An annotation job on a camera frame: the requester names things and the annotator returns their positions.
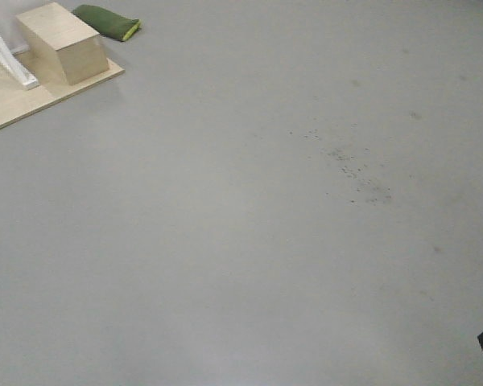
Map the light wooden base platform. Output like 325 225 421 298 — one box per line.
0 51 125 129

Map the white support brace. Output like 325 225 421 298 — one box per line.
0 35 39 90

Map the light wooden box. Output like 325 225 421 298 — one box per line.
16 2 109 85

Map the green sandbag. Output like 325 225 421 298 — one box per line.
72 4 142 42

